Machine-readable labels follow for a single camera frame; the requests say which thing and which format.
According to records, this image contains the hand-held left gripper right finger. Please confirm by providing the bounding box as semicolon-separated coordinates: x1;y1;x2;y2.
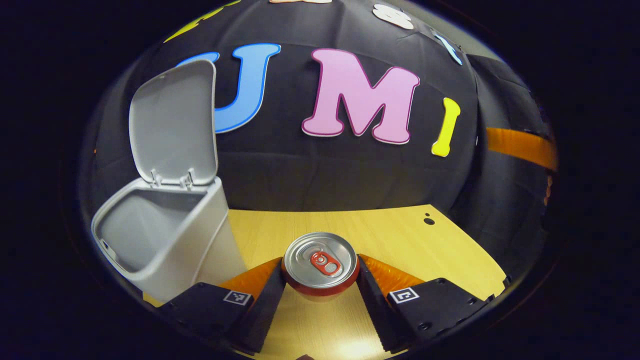
356;253;496;353

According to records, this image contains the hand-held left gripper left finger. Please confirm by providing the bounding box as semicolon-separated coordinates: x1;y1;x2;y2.
157;257;287;355

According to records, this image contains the red pop can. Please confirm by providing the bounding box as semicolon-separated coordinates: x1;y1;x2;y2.
281;231;360;303

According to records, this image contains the grey desktop garbage bin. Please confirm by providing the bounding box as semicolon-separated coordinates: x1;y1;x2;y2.
90;59;248;303

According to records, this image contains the wooden desktop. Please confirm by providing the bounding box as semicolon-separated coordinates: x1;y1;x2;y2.
142;203;508;360

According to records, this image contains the black backdrop cloth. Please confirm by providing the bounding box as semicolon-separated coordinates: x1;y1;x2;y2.
80;0;556;281

